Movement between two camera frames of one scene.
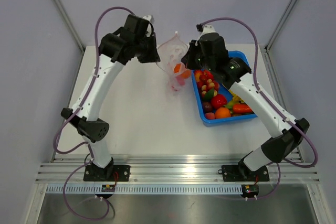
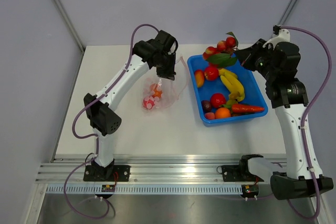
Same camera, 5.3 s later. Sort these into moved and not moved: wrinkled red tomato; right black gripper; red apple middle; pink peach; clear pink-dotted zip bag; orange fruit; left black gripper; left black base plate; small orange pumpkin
Moved: left black gripper; right black gripper; clear pink-dotted zip bag; wrinkled red tomato; small orange pumpkin
Not moved: left black base plate; orange fruit; red apple middle; pink peach
